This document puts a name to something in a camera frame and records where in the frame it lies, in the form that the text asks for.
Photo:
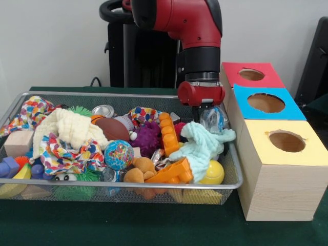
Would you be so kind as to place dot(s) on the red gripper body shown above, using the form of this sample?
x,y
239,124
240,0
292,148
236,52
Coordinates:
x,y
200,93

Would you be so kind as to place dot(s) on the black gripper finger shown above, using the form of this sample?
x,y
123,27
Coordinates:
x,y
206,105
196,114

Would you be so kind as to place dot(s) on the clear plastic bottle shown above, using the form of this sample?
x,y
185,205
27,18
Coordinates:
x,y
215,120

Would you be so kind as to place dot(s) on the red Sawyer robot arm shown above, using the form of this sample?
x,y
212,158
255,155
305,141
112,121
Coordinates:
x,y
194,23

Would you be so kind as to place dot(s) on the shallow metal mesh bin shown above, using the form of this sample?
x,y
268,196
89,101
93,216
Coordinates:
x,y
153,101

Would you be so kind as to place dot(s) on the wooden box with three holes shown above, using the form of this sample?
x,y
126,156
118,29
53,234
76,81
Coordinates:
x,y
282,184

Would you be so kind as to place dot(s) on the mint green cloth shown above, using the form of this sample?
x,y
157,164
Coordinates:
x,y
202,146

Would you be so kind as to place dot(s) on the long orange toy brick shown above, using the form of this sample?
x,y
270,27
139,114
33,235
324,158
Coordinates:
x,y
169,135

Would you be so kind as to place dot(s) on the purple spiky ball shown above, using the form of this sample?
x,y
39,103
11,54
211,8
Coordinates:
x,y
147,138

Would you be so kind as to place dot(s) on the yellow ball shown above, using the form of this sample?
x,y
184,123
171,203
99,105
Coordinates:
x,y
214,173

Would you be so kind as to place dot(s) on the brown toy football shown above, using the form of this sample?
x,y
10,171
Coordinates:
x,y
112,129

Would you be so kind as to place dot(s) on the blue globe ball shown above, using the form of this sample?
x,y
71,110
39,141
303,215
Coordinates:
x,y
119,155

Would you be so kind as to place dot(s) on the black chair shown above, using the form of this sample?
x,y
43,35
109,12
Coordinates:
x,y
315,64

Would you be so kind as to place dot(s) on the green spiky ball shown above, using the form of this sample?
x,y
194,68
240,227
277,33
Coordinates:
x,y
79,111

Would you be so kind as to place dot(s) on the cream muslin cloth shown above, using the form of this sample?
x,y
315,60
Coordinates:
x,y
69,125

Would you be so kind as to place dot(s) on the colourful spotted cloth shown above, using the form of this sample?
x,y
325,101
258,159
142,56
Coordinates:
x,y
30,110
64,156

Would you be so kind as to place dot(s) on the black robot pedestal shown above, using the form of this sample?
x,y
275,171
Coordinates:
x,y
143,56

